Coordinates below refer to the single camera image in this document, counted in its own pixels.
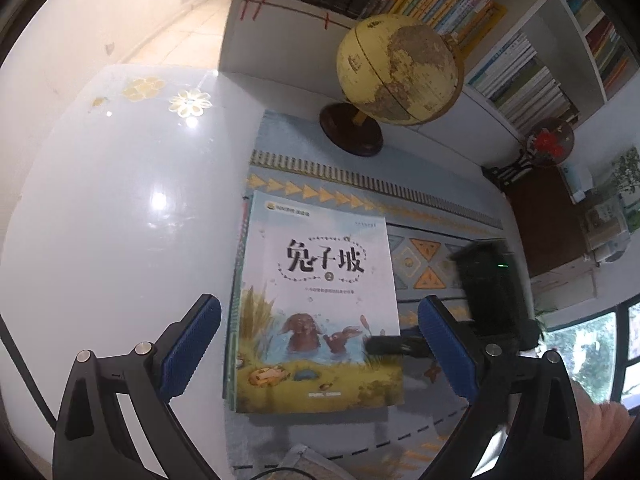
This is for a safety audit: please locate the white rabbit hill book two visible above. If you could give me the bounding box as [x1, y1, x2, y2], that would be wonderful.
[233, 192, 404, 414]

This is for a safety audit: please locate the white bookshelf with books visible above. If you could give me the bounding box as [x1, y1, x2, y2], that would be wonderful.
[221, 0, 639, 165]

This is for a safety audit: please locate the right hand pink sleeve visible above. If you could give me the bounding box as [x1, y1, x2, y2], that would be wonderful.
[570, 380, 636, 480]

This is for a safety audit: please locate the dark wooden cabinet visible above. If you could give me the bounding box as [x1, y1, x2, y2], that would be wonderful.
[506, 167, 588, 278]

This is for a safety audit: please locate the patterned blue table runner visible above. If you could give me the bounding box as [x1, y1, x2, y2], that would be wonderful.
[224, 110, 506, 479]

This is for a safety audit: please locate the tissue box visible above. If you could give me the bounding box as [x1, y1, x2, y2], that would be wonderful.
[560, 162, 593, 204]

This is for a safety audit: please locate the embroidered round fan on stand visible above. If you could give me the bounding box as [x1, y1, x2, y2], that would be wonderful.
[482, 118, 575, 192]

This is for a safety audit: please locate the potted green plant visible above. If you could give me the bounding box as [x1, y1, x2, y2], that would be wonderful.
[611, 146, 640, 208]

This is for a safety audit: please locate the antique yellow desk globe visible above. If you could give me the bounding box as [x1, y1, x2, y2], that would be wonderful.
[319, 14, 464, 157]

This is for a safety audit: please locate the black cable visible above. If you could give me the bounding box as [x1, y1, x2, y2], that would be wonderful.
[0, 316, 59, 430]

